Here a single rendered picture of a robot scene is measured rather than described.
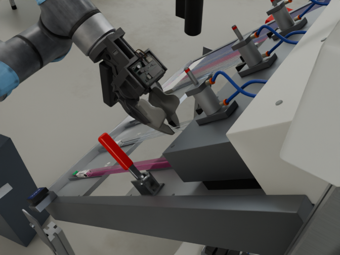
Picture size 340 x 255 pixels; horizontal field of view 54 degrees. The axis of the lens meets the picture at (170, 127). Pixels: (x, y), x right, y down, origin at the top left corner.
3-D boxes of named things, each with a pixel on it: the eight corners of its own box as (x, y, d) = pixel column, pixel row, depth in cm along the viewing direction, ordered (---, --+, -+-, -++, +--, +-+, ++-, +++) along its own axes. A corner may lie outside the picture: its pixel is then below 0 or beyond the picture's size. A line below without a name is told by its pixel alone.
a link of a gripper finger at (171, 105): (190, 121, 63) (155, 85, 61) (175, 131, 67) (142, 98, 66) (199, 111, 64) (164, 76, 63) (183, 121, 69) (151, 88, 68)
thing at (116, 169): (76, 178, 84) (72, 174, 83) (80, 174, 85) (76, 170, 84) (217, 161, 44) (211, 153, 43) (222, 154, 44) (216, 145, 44)
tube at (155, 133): (105, 150, 90) (103, 146, 90) (109, 146, 91) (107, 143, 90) (255, 112, 50) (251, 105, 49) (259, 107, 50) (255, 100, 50)
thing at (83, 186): (55, 206, 83) (47, 197, 82) (198, 70, 119) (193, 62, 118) (85, 208, 68) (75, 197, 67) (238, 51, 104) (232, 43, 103)
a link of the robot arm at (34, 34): (9, 52, 69) (16, 21, 61) (49, 27, 76) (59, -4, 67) (38, 80, 71) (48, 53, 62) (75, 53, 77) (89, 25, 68)
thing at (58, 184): (61, 213, 85) (42, 193, 83) (200, 77, 121) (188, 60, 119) (62, 214, 84) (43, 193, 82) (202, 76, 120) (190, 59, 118)
